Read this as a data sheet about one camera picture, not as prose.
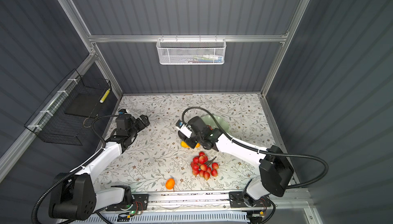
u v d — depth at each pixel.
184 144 0.72
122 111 0.76
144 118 0.81
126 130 0.66
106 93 0.84
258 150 0.45
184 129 0.69
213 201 0.75
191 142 0.72
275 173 0.42
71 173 0.43
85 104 0.77
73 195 0.41
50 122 0.65
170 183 0.76
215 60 0.89
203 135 0.61
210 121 0.65
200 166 0.79
